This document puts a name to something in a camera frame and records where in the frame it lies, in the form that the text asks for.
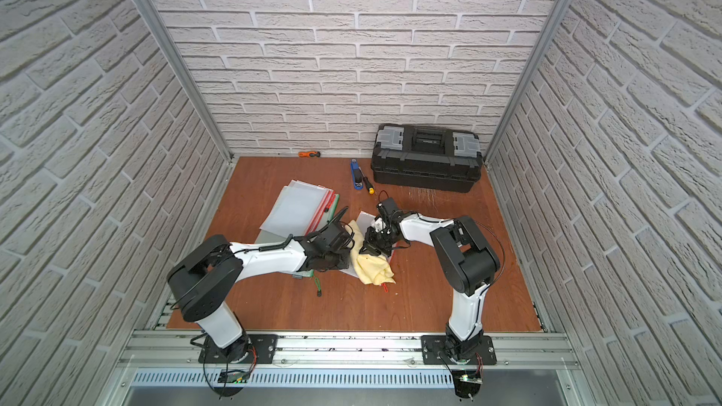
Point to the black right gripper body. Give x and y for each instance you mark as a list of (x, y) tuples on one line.
[(380, 242)]

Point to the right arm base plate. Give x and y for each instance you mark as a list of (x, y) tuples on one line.
[(440, 349)]

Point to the yellow wiping cloth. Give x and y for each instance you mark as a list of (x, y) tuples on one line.
[(371, 270)]

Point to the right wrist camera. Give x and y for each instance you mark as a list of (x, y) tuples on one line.
[(389, 212)]

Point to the white red zip document bag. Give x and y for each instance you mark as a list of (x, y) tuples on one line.
[(297, 209)]

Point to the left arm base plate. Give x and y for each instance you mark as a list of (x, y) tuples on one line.
[(237, 348)]

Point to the black plastic toolbox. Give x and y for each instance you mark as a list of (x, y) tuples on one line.
[(426, 157)]

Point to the orange black tool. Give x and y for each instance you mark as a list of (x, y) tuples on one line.
[(309, 154)]

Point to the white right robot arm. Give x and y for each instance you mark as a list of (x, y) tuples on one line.
[(466, 258)]

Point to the green zip mesh document bag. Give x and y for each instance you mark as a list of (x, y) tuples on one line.
[(267, 238)]

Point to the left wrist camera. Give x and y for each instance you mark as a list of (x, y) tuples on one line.
[(334, 236)]

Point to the red zip mesh document bag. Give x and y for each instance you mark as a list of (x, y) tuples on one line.
[(364, 221)]

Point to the aluminium front rail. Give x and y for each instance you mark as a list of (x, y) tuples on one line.
[(398, 351)]

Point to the yellow black screwdriver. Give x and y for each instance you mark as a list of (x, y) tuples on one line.
[(368, 185)]

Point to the blue utility knife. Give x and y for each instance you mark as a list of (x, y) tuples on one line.
[(357, 176)]

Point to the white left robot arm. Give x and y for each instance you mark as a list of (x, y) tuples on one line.
[(202, 281)]

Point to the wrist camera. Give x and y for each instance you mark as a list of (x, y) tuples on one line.
[(389, 212), (334, 236)]

